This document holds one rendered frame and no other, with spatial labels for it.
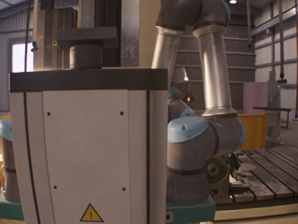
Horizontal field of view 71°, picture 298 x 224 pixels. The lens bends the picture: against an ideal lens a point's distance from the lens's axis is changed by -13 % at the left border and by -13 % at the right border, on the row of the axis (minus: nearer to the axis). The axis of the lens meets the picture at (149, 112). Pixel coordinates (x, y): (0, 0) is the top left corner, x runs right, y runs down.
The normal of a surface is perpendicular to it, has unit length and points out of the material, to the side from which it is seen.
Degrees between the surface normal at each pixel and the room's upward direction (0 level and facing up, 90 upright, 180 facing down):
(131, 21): 90
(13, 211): 90
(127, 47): 90
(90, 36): 61
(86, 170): 90
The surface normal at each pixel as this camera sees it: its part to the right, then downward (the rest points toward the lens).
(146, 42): -0.03, 0.11
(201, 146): 0.46, 0.10
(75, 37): 0.05, -0.38
